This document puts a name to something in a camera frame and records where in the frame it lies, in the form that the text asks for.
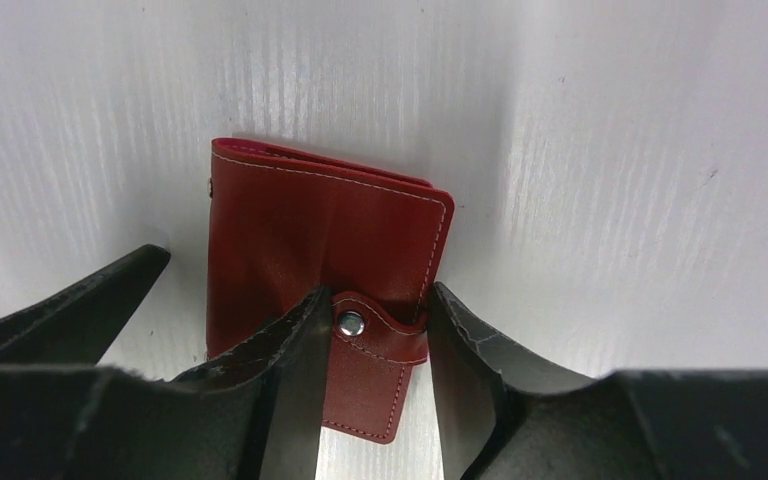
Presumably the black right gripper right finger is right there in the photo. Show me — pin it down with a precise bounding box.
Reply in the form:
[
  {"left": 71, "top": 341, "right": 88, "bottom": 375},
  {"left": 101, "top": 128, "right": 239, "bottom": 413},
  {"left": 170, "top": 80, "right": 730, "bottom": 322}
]
[{"left": 427, "top": 283, "right": 768, "bottom": 479}]

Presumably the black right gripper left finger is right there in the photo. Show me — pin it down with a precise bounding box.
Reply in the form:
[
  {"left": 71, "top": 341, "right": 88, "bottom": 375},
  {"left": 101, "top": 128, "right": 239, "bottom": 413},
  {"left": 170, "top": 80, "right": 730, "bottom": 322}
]
[{"left": 0, "top": 287, "right": 332, "bottom": 479}]

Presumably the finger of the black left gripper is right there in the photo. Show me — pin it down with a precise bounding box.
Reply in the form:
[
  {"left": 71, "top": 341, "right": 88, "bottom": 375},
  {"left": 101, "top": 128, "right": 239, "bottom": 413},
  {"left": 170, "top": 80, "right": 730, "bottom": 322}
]
[{"left": 0, "top": 244, "right": 170, "bottom": 365}]

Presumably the red leather card holder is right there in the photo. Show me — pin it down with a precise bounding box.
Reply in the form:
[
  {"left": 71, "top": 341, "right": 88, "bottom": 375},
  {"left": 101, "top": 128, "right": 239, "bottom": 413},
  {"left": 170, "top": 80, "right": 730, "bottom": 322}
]
[{"left": 206, "top": 138, "right": 455, "bottom": 444}]

